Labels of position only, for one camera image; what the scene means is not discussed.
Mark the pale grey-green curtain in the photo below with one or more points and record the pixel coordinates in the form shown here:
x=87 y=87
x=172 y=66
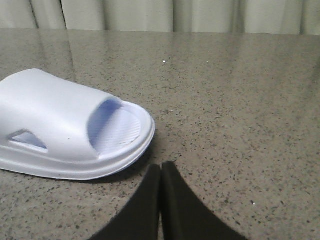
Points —
x=295 y=17

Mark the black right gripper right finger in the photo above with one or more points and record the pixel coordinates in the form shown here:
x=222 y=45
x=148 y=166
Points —
x=184 y=216

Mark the light blue slipper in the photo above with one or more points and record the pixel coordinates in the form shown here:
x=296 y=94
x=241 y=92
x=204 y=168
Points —
x=54 y=128

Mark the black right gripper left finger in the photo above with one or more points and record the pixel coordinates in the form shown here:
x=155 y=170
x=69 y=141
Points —
x=139 y=219

